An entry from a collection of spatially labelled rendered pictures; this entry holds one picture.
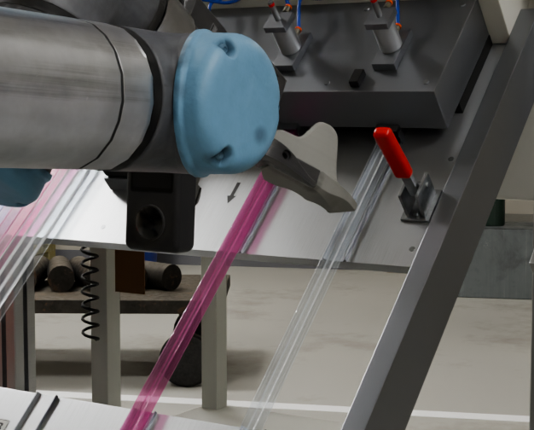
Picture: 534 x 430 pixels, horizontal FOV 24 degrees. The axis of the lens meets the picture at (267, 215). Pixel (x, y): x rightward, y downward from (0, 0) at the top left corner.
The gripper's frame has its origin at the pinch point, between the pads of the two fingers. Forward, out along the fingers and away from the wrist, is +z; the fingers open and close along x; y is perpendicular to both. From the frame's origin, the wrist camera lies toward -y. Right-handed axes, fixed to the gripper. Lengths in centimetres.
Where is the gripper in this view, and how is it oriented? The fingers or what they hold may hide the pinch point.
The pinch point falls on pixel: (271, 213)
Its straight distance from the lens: 100.6
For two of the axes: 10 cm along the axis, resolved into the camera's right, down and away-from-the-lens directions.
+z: 4.4, 4.6, 7.7
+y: 2.8, -8.9, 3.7
